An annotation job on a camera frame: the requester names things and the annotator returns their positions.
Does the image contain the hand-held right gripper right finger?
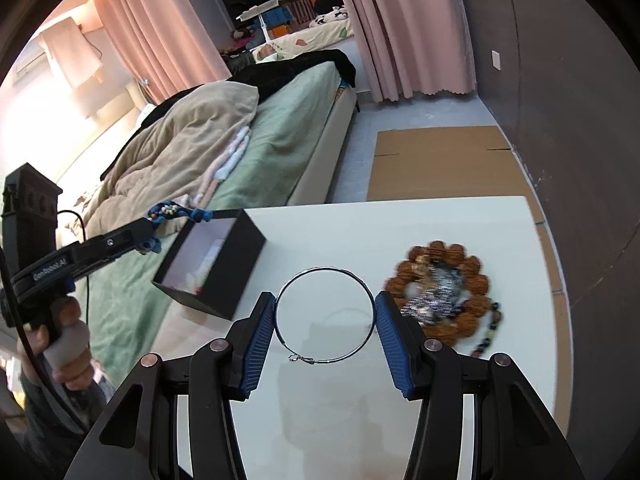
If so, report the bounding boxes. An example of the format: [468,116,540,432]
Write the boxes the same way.
[374,291,586,480]

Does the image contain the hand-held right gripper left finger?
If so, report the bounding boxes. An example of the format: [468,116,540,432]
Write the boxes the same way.
[62,291,277,480]

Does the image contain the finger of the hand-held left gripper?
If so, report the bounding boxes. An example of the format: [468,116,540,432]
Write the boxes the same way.
[70,217,158,277]

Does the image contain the silver hoop bracelet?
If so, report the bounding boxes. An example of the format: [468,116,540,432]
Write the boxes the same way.
[274,266,377,364]

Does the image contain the silver crystal bracelet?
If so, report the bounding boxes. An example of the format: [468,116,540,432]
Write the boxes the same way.
[400,260,473,323]

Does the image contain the black jewelry box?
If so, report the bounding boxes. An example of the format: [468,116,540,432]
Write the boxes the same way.
[151,208,267,321]

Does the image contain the dark bead bracelet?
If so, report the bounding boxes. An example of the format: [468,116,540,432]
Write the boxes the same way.
[467,300,506,358]

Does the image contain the brown wooden bead bracelet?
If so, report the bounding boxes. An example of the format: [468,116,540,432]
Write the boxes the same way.
[385,241,493,346]

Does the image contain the person's left forearm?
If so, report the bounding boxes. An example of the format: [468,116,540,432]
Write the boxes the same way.
[0,350,118,480]

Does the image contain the person's left hand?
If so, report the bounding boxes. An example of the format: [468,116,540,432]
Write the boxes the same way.
[17,295,94,386]

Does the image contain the beige blanket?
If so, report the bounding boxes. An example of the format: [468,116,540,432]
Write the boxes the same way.
[82,81,261,226]

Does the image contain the pink and white fleece blanket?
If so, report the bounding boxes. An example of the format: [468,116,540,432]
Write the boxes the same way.
[192,127,251,208]

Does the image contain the white air conditioner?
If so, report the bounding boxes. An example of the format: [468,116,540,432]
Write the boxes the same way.
[12,35,56,83]

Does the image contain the white hanging cloth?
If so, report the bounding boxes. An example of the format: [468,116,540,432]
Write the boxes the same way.
[39,16,105,120]

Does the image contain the flat brown cardboard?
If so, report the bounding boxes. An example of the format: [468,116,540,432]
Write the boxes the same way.
[366,125,571,311]

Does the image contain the bed with green sheet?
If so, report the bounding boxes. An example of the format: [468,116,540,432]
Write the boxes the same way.
[75,57,361,376]

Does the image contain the wide pink curtain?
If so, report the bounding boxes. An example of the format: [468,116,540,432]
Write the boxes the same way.
[97,0,233,106]

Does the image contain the small white folding table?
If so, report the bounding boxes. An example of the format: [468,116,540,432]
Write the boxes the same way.
[235,0,301,43]

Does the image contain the printed window seat cushion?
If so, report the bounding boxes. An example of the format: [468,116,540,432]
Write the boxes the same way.
[250,20,356,63]

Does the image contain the wooden chair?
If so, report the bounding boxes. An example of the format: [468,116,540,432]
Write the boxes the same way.
[289,0,316,26]

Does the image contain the black and white plush toys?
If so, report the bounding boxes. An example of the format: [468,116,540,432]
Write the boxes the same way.
[310,5,351,28]

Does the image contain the narrow pink curtain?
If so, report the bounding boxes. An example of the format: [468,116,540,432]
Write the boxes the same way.
[327,0,478,103]

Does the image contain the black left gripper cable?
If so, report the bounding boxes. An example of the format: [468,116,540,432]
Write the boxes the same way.
[0,210,93,433]

